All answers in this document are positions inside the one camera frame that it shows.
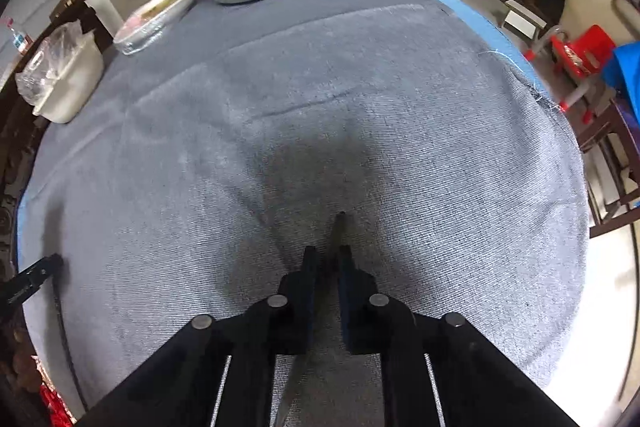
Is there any white casserole dish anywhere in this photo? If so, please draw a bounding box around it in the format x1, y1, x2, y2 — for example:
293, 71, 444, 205
31, 32, 106, 124

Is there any red plastic child chair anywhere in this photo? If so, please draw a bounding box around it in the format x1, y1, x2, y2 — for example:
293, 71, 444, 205
522, 24, 618, 115

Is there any red patterned bag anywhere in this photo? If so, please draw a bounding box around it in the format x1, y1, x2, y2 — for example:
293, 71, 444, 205
40, 384, 76, 427

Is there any white step stool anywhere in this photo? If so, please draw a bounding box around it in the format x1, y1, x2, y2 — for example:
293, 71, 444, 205
500, 0, 548, 40

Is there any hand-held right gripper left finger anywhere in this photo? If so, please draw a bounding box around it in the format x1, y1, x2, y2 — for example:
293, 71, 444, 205
77, 246, 318, 427

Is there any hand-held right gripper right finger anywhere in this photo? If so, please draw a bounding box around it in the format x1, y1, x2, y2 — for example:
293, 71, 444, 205
336, 245, 578, 427

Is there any white oval plate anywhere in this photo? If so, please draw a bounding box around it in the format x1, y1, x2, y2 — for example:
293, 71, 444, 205
113, 0, 202, 56

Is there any brown wooden chair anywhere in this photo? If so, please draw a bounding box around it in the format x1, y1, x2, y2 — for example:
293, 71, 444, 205
575, 97, 640, 238

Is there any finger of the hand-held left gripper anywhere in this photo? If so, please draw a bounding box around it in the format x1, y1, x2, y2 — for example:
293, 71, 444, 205
6, 254, 65, 307

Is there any cream armchair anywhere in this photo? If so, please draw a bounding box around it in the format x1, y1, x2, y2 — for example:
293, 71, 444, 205
562, 0, 640, 58

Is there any clear plastic bottle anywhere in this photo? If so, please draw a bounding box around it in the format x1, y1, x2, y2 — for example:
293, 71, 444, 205
0, 18, 31, 52

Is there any blue tablecloth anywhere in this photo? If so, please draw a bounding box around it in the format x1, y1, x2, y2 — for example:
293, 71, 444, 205
15, 0, 556, 278

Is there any clear plastic bag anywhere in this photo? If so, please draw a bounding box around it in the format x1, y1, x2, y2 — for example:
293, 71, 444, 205
15, 23, 96, 104

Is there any grey denim cloth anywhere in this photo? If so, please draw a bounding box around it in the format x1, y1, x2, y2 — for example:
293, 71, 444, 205
17, 0, 591, 427

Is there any dark chopstick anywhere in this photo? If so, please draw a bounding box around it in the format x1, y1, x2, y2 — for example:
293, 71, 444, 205
52, 274, 87, 409
275, 212, 348, 427

